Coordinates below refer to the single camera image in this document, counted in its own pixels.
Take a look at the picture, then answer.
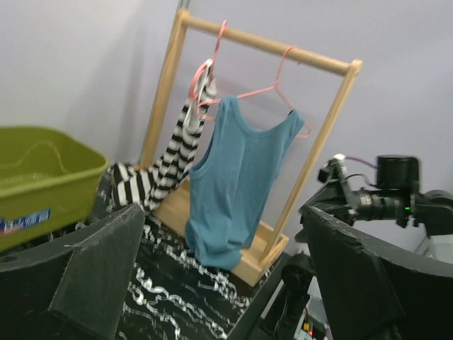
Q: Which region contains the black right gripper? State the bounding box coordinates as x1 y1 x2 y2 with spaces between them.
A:
317 155 414 223

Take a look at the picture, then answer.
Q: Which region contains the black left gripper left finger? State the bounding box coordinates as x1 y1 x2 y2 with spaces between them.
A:
1 205 144 339

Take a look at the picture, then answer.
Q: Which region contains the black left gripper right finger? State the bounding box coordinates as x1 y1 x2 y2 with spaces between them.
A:
302 207 452 339

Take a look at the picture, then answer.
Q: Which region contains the black white striped tank top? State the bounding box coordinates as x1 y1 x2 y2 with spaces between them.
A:
112 74 217 213

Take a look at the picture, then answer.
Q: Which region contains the blue tank top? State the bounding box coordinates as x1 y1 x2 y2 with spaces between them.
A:
185 97 304 271

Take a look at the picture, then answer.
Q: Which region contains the thin pink wire hanger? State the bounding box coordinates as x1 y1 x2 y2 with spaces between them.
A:
196 45 312 140

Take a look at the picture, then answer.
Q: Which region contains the thick pink plastic hanger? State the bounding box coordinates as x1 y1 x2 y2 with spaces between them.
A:
188 20 228 100

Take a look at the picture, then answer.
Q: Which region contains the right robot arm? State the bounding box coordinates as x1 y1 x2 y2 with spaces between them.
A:
307 154 452 237

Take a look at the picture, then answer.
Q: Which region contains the olive green plastic basket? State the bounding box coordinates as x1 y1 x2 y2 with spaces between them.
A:
1 125 109 251

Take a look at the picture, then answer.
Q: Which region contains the wooden clothes rack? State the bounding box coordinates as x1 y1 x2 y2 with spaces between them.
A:
141 9 362 286

